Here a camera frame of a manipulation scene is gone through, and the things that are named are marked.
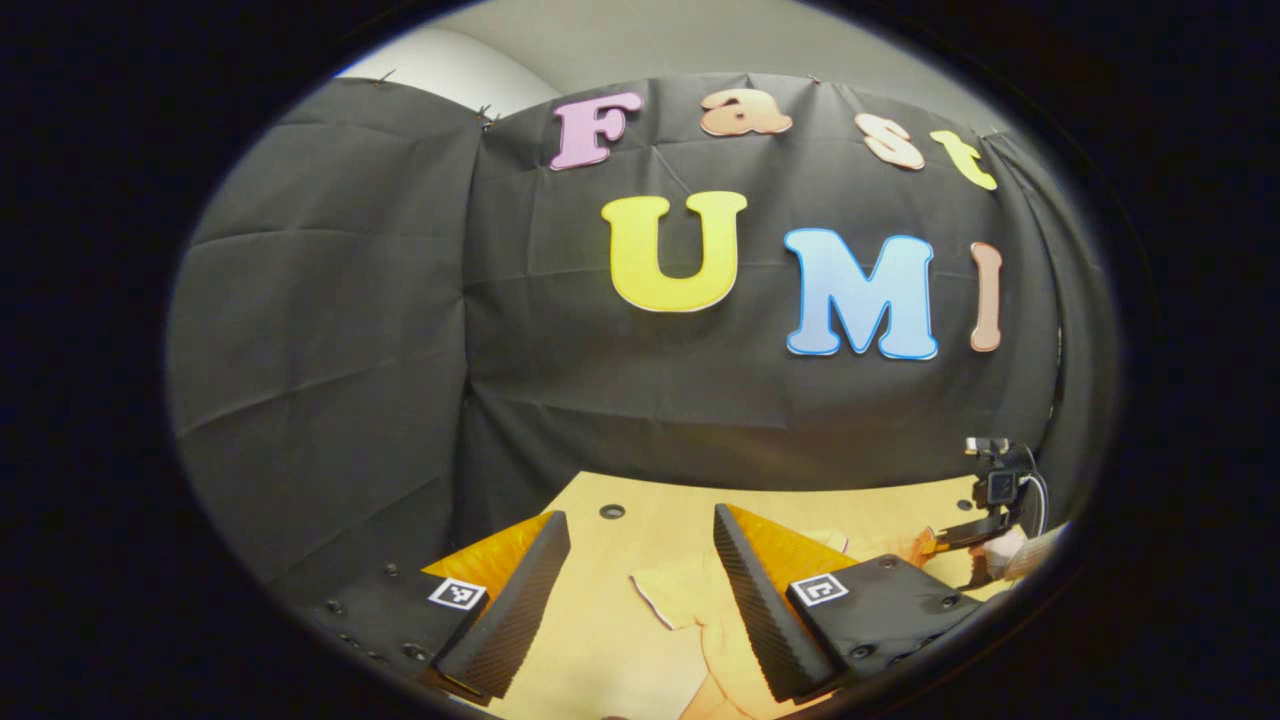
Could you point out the black backdrop cloth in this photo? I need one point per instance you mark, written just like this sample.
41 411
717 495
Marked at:
620 400

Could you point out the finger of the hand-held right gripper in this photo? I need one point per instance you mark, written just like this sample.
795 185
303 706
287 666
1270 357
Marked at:
975 530
975 575

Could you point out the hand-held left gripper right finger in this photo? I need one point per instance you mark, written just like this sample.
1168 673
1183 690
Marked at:
760 610

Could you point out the orange T-shirt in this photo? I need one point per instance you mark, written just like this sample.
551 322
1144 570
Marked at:
680 595

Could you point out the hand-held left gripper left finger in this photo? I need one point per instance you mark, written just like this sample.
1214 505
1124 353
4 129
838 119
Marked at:
510 620

